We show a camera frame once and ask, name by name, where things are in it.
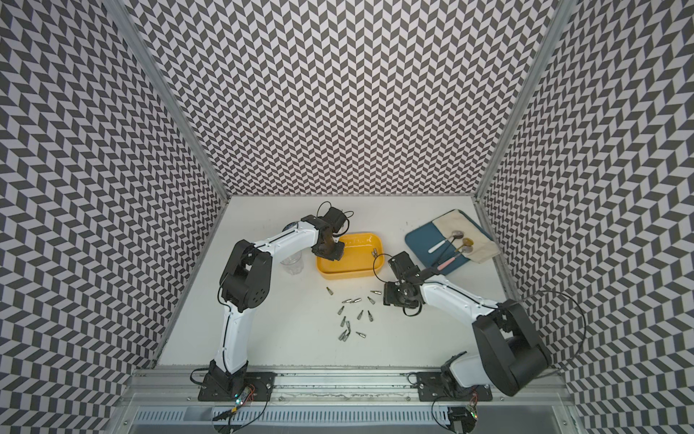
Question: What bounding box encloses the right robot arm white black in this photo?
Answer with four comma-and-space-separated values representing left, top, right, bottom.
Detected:
383, 251, 552, 396

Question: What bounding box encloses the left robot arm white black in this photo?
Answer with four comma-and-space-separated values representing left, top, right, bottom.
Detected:
209, 206, 353, 381

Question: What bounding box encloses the yellow plastic storage box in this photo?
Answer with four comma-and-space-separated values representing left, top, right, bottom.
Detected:
316, 233, 385, 280

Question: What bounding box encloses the silver bit cluster lower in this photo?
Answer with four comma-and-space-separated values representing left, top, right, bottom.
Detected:
338, 321, 351, 342

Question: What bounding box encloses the blue white patterned bowl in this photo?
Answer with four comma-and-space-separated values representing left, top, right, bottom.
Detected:
283, 221, 303, 233

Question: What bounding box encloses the teal blue tray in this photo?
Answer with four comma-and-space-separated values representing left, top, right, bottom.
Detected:
405, 221, 489, 275

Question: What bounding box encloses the clear plastic cup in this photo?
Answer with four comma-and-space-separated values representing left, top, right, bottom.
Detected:
281, 251, 304, 276

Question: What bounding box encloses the white spoon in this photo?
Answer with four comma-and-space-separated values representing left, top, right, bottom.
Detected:
428, 231, 464, 254

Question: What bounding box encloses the beige cloth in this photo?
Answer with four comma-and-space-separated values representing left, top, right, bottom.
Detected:
432, 210, 501, 263

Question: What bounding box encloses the pink handled spoon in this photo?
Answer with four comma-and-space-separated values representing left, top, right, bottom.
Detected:
437, 245, 473, 271

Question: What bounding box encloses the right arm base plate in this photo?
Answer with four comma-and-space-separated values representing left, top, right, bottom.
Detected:
408, 372, 493, 403

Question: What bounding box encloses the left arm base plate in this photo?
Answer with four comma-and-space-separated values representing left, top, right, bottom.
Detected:
197, 372, 277, 403

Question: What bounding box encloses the aluminium front rail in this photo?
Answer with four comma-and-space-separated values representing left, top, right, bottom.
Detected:
119, 366, 574, 406

